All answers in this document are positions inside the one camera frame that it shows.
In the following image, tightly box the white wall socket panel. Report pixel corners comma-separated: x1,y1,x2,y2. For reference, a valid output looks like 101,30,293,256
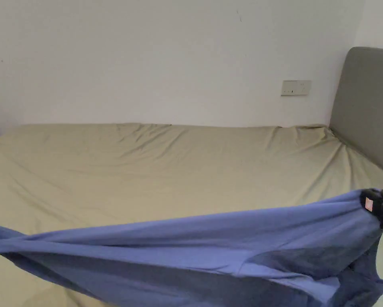
281,80,312,97

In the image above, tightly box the grey padded headboard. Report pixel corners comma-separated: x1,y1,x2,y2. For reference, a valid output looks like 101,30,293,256
329,46,383,179

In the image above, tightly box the blue shirt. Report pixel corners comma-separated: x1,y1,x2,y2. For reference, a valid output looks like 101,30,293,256
0,188,383,307

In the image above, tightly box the bed with beige sheet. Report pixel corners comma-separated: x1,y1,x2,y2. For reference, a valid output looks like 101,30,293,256
0,123,383,307

